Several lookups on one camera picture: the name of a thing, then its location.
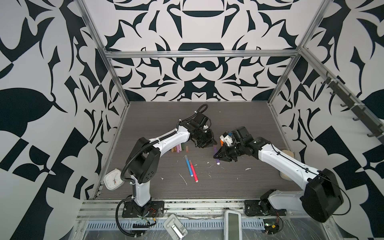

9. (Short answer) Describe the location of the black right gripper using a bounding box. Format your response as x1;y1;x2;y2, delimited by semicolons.
212;142;246;162

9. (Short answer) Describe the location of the purple highlighter pen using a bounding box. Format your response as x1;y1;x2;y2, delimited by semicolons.
214;146;221;166

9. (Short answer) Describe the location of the pink red highlighter pen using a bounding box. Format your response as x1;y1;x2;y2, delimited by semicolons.
189;160;199;183

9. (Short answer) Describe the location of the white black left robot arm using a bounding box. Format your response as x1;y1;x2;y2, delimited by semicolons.
120;111;217;217

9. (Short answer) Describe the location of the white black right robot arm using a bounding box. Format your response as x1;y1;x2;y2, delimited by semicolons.
214;127;345;223

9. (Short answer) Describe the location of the blue highlighter pen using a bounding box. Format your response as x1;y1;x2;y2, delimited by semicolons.
184;155;194;177

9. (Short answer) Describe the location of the beige foam block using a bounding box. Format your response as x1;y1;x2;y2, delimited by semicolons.
278;149;295;182

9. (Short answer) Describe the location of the white rectangular tablet device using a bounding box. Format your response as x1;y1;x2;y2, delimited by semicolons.
224;210;243;240

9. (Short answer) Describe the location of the small circuit board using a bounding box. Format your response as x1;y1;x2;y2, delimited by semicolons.
264;217;284;236

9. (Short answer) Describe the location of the white square clock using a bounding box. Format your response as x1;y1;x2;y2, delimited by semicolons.
103;169;124;191

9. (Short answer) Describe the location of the white clamp bracket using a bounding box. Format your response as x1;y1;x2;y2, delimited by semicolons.
164;214;188;240

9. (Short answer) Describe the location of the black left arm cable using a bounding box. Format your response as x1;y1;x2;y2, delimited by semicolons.
115;196;142;238

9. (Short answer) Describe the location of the black wall hook rail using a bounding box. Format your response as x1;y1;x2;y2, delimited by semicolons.
321;75;384;145

